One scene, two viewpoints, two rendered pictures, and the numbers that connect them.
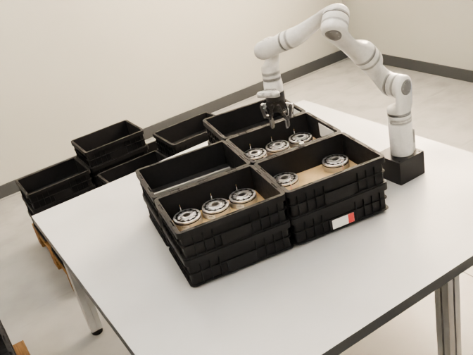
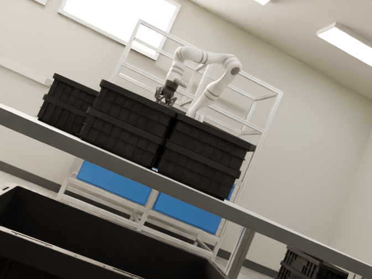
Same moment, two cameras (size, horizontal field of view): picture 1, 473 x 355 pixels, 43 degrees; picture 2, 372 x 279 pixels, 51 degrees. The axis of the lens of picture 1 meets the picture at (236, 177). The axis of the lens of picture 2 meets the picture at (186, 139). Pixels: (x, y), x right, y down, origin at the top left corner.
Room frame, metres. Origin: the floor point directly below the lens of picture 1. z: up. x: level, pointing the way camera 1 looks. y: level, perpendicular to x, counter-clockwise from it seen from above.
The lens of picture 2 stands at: (1.55, 1.63, 0.72)
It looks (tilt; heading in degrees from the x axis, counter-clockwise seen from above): 6 degrees up; 285
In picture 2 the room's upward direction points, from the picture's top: 23 degrees clockwise
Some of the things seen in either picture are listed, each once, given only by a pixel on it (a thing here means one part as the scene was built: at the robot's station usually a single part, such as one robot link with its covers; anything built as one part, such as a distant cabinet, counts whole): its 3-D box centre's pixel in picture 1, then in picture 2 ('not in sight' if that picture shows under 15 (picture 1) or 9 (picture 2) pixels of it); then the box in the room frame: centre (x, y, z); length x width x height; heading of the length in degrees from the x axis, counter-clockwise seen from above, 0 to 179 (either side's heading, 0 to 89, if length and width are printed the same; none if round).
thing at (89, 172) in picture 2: not in sight; (122, 166); (2.99, -1.96, 0.60); 0.72 x 0.03 x 0.56; 27
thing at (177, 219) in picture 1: (186, 216); not in sight; (1.92, 0.20, 0.86); 0.10 x 0.10 x 0.01
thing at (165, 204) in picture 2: not in sight; (195, 196); (2.28, -2.32, 0.60); 0.72 x 0.03 x 0.56; 27
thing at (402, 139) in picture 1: (400, 132); not in sight; (2.17, -0.67, 0.89); 0.09 x 0.09 x 0.17; 26
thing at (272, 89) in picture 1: (271, 85); (176, 77); (2.22, -0.20, 1.17); 0.11 x 0.09 x 0.06; 151
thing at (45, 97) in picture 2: not in sight; (77, 123); (2.58, -0.13, 0.76); 0.40 x 0.30 x 0.12; 107
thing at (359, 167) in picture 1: (317, 163); not in sight; (2.00, -0.30, 0.92); 0.40 x 0.30 x 0.02; 107
